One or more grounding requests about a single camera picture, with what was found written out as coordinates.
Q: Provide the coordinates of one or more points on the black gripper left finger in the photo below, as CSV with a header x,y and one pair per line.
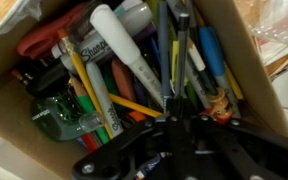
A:
x,y
134,146

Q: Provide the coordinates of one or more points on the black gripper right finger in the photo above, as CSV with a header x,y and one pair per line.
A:
x,y
237,150

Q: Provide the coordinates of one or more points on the dark slim pen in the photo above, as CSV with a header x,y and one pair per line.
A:
x,y
183,50

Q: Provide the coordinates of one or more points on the grey blue pen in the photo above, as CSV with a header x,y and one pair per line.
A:
x,y
164,50

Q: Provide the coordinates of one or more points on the cardboard box of pens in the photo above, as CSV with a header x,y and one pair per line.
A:
x,y
10,110

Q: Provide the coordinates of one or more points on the bright orange marker cap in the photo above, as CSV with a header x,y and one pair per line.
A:
x,y
137,115

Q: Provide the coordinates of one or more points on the plain yellow pencil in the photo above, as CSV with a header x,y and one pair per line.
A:
x,y
134,105

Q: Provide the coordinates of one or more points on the red coloured pencil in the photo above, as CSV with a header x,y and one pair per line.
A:
x,y
90,142

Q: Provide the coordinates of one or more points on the peach plastic piece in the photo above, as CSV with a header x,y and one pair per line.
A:
x,y
219,103

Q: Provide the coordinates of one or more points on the silver Sharpie marker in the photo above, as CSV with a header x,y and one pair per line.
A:
x,y
100,91

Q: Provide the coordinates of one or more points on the thin yellow pencil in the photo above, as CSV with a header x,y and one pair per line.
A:
x,y
234,83

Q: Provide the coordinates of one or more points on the green coloured pencil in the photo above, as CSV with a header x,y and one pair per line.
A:
x,y
85,100

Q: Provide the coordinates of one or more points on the salmon orange marker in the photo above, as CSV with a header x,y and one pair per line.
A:
x,y
123,80

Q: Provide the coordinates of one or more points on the white and black marker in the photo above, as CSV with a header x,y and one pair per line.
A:
x,y
200,70

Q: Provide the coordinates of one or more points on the yellow pencil with eraser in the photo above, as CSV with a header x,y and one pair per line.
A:
x,y
80,70

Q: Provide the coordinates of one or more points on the yellow highlighter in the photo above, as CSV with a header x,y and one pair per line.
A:
x,y
174,60

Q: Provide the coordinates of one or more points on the blue capped marker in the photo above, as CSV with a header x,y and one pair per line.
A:
x,y
212,50

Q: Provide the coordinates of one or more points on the large grey Sharpie marker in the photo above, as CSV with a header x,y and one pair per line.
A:
x,y
95,50

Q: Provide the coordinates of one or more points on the black plug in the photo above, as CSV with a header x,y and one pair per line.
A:
x,y
49,80

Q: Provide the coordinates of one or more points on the large white marker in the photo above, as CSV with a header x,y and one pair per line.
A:
x,y
117,36

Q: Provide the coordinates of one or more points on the purple marker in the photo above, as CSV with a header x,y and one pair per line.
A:
x,y
145,35

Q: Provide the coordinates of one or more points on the red scissors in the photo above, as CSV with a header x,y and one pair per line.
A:
x,y
40,38

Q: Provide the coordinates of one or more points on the clear plastic sheet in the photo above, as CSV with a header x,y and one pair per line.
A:
x,y
17,13

